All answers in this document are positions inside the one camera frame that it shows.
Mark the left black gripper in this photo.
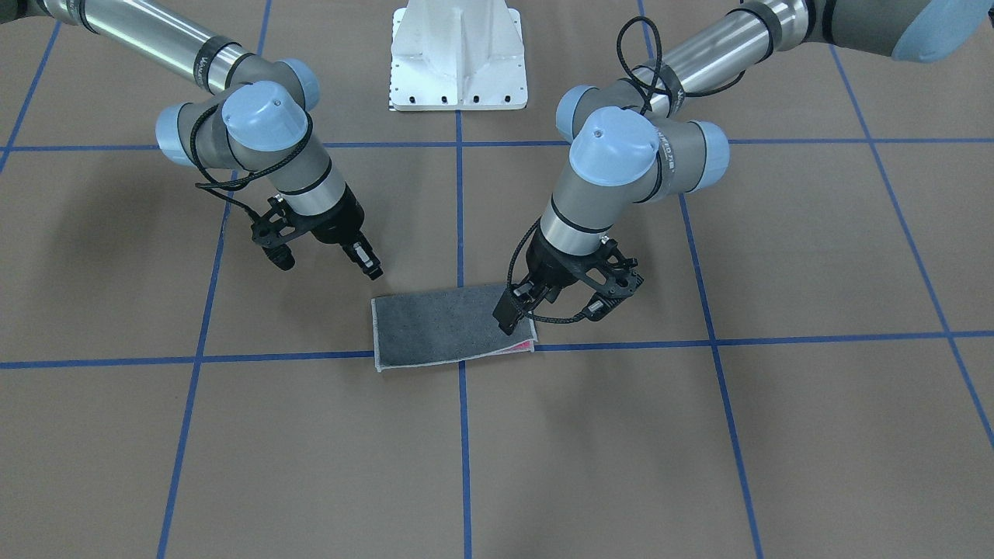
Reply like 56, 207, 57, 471
492, 232, 594, 335

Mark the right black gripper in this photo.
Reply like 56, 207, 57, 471
310, 185, 384, 280

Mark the pink and grey towel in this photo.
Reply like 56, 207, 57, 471
370, 283, 537, 372

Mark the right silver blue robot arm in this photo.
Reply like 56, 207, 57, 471
2, 1, 383, 279

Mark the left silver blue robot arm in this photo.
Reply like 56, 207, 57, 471
493, 1, 992, 334

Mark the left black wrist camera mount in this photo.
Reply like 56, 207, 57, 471
579, 236, 644, 321

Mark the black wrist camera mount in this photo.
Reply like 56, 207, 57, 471
579, 236, 644, 321
251, 195, 317, 270

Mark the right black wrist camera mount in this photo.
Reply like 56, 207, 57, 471
251, 195, 317, 270

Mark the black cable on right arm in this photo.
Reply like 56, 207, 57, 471
190, 105, 313, 226

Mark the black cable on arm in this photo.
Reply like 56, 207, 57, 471
190, 105, 313, 226
617, 16, 746, 117

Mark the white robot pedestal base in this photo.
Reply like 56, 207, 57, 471
388, 1, 529, 111

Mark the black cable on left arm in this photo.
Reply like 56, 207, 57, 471
617, 16, 746, 117

